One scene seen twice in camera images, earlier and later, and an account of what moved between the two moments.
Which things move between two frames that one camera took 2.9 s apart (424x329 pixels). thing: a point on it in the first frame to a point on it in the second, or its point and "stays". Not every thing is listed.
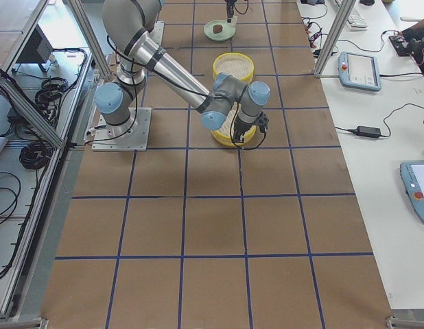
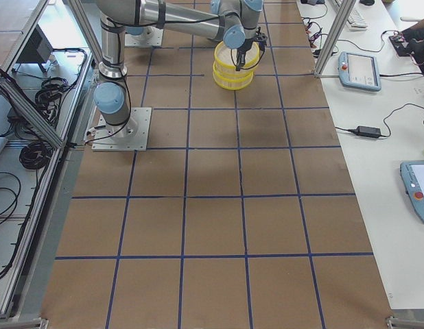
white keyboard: [356, 22] stays
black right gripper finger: [238, 137] to [241, 61]
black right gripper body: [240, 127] to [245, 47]
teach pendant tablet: [359, 71] stays
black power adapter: [368, 131] stays
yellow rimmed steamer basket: [224, 135] to [225, 60]
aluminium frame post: [344, 9] stays
